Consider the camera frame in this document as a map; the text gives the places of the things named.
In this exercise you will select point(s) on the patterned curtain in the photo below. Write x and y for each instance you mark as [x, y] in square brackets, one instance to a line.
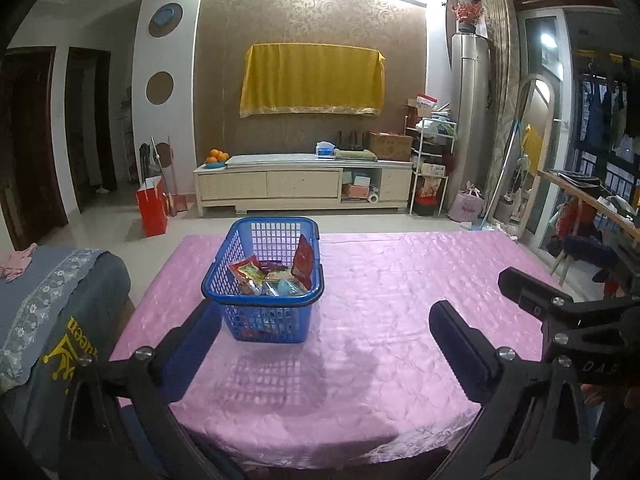
[500, 85]

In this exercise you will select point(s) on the grey embroidered chair cover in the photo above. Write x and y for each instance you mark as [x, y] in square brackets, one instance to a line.
[60, 310]

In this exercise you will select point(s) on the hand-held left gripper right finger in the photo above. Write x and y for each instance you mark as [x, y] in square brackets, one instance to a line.
[460, 347]

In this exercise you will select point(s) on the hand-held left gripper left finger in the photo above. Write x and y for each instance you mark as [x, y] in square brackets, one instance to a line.
[195, 342]

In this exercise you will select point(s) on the red and yellow snack packet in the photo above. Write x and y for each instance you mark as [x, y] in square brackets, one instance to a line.
[247, 272]

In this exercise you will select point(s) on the green folded cloth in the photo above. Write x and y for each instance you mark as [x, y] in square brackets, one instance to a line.
[355, 155]

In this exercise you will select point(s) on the pink crumpled cloth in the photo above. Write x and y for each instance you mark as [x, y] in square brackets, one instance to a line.
[17, 262]

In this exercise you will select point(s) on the silver tower air conditioner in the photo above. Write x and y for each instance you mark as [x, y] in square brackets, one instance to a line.
[470, 110]

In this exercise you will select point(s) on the blue fruit plate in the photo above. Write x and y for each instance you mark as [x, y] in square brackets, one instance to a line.
[215, 165]

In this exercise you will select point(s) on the clear bag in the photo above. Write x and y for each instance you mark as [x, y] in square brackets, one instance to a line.
[285, 287]

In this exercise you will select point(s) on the pink quilted tablecloth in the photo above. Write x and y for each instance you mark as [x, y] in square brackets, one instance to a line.
[380, 285]

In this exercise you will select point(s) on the arched standing mirror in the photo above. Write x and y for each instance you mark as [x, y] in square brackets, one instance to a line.
[537, 125]

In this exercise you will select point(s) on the wooden drying rack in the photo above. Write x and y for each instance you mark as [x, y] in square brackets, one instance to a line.
[585, 200]

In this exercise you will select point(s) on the dark wooden door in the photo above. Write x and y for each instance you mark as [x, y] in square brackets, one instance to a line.
[30, 150]
[90, 120]

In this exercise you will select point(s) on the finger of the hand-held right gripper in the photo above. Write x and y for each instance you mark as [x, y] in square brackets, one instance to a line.
[530, 292]
[587, 251]

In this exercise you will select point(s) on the person's right hand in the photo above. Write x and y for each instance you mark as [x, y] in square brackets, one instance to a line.
[602, 395]

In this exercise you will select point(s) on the red dustpan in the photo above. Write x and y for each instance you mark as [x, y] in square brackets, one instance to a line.
[179, 205]

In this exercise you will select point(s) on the beige television cabinet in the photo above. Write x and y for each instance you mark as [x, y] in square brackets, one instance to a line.
[300, 182]

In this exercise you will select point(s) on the pile of oranges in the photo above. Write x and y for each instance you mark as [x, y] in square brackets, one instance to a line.
[216, 156]

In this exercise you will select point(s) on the black racket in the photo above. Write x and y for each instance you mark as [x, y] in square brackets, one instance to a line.
[147, 160]

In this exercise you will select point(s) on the red paper bag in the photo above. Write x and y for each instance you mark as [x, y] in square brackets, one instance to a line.
[151, 210]

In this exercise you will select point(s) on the blue plastic basket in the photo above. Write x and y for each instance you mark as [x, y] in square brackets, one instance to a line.
[265, 320]

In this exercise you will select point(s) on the orange box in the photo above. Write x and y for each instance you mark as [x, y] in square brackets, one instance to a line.
[356, 191]

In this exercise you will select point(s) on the white paper roll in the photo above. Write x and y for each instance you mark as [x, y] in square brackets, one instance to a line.
[373, 197]

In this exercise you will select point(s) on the red flower vase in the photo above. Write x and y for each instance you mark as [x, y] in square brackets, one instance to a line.
[468, 15]

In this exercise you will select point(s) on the hanging clothes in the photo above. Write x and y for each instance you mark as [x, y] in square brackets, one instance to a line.
[607, 110]

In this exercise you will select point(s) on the blue tissue box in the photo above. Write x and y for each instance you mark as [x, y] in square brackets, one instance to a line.
[325, 151]

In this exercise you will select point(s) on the yellow cloth cover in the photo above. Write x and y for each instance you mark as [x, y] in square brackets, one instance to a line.
[310, 77]

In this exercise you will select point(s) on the pink shopping bag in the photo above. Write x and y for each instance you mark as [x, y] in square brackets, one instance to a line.
[467, 205]

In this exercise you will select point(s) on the brown cardboard box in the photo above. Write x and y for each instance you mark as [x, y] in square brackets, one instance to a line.
[390, 146]

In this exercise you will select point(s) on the red gift box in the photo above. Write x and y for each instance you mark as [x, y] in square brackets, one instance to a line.
[430, 195]

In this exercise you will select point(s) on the black router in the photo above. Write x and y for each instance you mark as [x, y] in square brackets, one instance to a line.
[350, 142]

